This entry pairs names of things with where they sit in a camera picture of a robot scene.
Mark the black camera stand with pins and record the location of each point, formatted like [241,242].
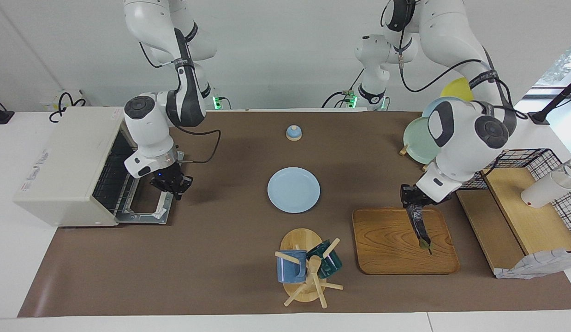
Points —
[555,101]

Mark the white toaster oven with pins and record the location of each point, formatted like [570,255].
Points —
[59,161]

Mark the wooden plate rack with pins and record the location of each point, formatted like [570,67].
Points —
[404,150]

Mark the small light blue plate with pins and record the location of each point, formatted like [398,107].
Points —
[293,190]

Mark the metal oven rack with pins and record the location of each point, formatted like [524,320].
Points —
[115,184]

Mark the wooden mug tree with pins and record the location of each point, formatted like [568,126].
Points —
[301,240]

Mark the pale green plate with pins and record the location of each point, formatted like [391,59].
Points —
[417,140]

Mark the glass oven door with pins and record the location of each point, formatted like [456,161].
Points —
[147,216]

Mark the wooden serving tray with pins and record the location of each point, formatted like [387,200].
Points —
[382,242]

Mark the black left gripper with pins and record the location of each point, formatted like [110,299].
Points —
[414,196]

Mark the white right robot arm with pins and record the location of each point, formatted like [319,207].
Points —
[147,133]

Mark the white patterned cloth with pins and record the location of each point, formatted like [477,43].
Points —
[534,267]

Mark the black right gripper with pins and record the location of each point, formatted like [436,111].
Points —
[168,177]

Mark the blue mug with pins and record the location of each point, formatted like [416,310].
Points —
[290,269]

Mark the white cup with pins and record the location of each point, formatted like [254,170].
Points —
[541,191]

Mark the brown table mat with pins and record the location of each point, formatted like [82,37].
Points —
[211,240]

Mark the large light blue plate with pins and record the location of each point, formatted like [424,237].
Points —
[433,105]

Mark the glass window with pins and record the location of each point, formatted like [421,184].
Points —
[562,64]

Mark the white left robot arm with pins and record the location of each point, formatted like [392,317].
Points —
[456,152]

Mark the yellow plate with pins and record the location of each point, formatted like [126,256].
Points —
[458,87]

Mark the dark green mug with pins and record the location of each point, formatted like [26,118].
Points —
[329,265]

